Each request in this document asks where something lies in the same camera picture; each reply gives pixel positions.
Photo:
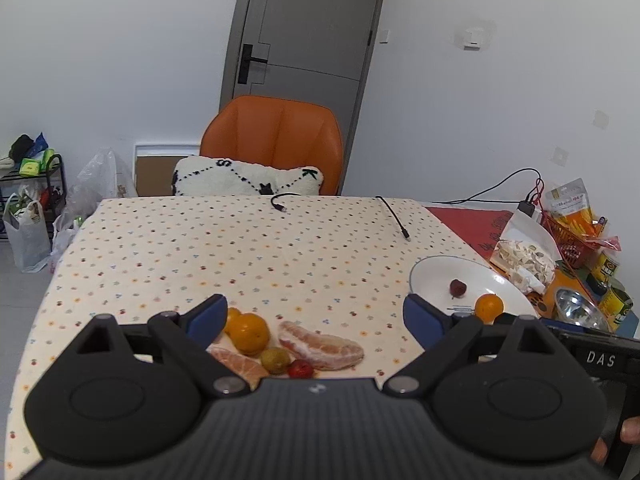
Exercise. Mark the yellow can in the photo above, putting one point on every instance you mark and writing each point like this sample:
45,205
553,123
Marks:
606,267
617,302

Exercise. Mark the small green fruit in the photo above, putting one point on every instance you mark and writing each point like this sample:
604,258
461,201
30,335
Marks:
275,360

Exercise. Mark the white paper bag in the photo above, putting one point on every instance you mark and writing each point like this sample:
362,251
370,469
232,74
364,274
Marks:
525,230

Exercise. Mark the red mat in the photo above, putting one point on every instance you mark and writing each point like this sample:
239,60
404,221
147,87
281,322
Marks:
465,225

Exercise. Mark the white shopping bag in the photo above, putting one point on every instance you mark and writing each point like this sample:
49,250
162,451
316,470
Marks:
27,242

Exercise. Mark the orange snack bag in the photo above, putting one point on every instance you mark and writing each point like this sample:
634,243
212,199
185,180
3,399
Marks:
575,210

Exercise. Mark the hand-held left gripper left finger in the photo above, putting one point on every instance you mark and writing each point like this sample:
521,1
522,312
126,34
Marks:
212,312

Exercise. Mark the orange chair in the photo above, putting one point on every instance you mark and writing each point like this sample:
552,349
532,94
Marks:
270,130

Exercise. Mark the white patterned pillow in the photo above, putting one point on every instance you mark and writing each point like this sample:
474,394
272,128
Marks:
225,180

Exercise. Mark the clear plastic bag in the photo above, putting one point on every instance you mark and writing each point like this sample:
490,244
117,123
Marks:
100,175

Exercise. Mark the red foil packet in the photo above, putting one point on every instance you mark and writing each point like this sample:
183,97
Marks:
606,245

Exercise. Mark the person's right hand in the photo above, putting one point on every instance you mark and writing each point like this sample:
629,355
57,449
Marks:
631,432

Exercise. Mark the grey door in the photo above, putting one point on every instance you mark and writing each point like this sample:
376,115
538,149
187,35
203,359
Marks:
310,35

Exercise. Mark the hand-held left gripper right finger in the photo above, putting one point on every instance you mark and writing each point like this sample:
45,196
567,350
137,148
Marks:
419,312

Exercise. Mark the clear bag of nougat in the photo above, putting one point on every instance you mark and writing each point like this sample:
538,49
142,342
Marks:
525,260

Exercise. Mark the small orange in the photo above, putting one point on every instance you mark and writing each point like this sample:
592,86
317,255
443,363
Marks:
489,308

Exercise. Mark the small kumquat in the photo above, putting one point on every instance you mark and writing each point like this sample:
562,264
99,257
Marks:
233,320

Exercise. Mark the white wall socket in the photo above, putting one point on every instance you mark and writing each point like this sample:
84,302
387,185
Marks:
560,156

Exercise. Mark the dotted tablecloth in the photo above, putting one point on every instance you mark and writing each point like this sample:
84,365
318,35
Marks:
200,260

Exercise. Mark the small white door switch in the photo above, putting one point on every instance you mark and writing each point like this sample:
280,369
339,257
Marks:
385,35

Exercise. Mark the peeled pomelo segment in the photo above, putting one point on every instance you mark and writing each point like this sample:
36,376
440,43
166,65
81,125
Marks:
240,365
320,347

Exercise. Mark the dark cloth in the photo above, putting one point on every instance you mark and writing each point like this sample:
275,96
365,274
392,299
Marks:
21,146

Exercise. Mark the black power adapter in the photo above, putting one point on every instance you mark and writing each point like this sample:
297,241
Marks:
526,207

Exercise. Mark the white framed cardboard panel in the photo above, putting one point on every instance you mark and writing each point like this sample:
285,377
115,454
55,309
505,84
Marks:
155,175

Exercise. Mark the large orange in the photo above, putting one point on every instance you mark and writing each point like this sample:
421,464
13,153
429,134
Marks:
250,335

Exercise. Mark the small red fruit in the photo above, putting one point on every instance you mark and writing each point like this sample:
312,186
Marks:
457,288
300,369

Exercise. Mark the steel bowl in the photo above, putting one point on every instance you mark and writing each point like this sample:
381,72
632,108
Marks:
580,310

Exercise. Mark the white wall switch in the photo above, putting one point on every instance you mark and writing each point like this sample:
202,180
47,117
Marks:
472,38

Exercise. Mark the white plate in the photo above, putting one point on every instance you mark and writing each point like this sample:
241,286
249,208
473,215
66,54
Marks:
450,270

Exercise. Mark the green yellow packet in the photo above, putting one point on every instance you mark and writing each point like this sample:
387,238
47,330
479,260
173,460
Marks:
31,166

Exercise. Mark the black shelf rack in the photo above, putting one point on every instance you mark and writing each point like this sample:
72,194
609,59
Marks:
60,175

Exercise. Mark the red plastic basket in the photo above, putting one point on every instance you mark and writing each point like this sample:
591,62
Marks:
570,246

